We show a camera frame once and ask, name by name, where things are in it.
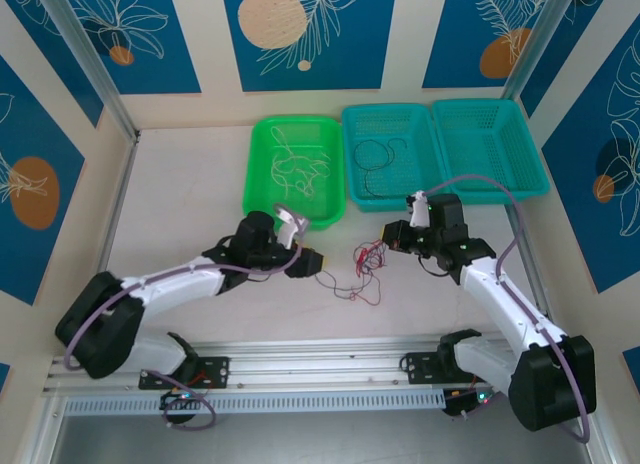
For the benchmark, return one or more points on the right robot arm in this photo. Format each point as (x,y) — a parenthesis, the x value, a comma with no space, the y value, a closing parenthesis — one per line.
(500,304)

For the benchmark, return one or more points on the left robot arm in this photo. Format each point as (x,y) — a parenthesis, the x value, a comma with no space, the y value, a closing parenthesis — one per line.
(170,284)

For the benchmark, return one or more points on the teal plastic basket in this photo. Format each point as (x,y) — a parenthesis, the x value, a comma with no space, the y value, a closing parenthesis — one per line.
(487,144)
(415,169)

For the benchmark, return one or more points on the green plastic basket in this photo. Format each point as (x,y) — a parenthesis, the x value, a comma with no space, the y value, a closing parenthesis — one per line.
(260,149)

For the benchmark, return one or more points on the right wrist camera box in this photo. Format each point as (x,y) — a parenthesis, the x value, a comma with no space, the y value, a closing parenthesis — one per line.
(417,209)

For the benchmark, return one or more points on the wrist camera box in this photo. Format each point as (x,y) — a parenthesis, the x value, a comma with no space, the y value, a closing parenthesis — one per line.
(287,229)
(417,209)

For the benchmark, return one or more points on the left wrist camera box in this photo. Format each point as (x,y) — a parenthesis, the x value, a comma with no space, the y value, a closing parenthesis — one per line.
(287,229)

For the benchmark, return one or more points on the aluminium rail frame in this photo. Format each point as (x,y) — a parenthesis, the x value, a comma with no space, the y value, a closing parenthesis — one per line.
(325,364)

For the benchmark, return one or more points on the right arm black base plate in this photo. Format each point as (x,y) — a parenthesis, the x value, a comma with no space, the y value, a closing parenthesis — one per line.
(422,368)

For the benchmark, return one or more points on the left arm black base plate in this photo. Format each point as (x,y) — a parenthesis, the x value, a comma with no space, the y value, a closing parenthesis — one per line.
(215,371)

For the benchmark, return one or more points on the blue floral wall panel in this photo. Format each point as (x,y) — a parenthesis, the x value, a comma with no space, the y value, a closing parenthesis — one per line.
(30,124)
(340,59)
(460,44)
(565,59)
(585,224)
(65,69)
(165,59)

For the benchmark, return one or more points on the aluminium frame post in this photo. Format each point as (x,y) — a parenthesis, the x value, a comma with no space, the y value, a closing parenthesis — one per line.
(535,39)
(90,59)

